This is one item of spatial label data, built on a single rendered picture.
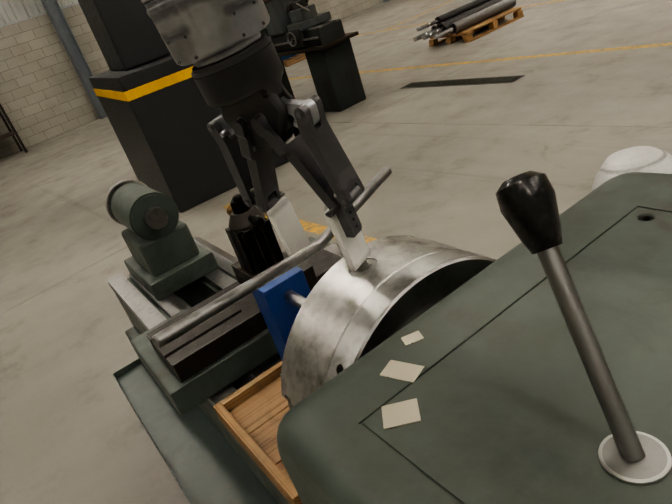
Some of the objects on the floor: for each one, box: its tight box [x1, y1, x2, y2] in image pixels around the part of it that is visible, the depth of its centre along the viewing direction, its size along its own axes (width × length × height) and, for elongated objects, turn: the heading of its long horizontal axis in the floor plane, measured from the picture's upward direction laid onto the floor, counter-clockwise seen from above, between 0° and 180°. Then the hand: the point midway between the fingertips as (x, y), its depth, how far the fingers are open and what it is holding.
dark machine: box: [78, 0, 289, 212], centre depth 568 cm, size 181×122×195 cm
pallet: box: [429, 7, 524, 47], centre depth 864 cm, size 124×86×14 cm
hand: (320, 238), depth 59 cm, fingers open, 7 cm apart
